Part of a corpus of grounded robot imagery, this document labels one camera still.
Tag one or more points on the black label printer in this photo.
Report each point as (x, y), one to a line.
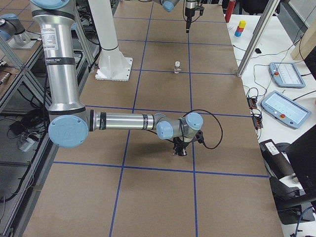
(274, 158)

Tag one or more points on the red cylinder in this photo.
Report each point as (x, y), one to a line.
(229, 10)

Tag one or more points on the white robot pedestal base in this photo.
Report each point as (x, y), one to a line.
(112, 64)

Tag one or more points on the black monitor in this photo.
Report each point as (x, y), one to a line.
(302, 156)

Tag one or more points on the near teach pendant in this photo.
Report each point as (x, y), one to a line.
(285, 110)

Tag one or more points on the stacked colour blocks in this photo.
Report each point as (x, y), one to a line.
(240, 28)

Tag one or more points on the orange circuit board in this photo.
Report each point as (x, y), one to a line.
(256, 113)

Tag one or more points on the teach pendant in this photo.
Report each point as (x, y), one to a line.
(286, 75)
(285, 110)

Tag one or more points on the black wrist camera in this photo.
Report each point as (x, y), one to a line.
(199, 137)

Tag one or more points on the aluminium frame post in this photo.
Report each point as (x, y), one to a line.
(259, 29)

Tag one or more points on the brass PPR valve white ends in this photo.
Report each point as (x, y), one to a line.
(177, 68)

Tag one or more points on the far teach pendant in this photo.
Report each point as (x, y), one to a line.
(286, 75)

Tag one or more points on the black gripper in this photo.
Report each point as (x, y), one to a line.
(179, 145)
(189, 11)

